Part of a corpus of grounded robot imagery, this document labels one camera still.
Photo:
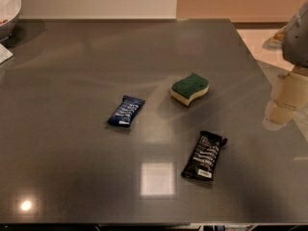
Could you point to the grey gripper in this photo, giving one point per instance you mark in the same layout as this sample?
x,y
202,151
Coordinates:
x,y
296,42

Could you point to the green and yellow sponge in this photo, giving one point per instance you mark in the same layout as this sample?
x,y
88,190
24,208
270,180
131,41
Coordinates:
x,y
189,88

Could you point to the black rxbar chocolate wrapper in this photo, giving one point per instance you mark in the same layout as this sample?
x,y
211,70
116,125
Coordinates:
x,y
202,162

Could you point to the blue snack bar wrapper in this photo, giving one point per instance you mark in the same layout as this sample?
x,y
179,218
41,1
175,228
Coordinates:
x,y
125,113

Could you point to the white paper sheet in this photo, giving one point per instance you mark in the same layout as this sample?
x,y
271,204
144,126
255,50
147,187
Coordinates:
x,y
5,54

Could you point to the white bowl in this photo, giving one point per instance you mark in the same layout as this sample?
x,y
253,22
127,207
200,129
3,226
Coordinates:
x,y
9,14

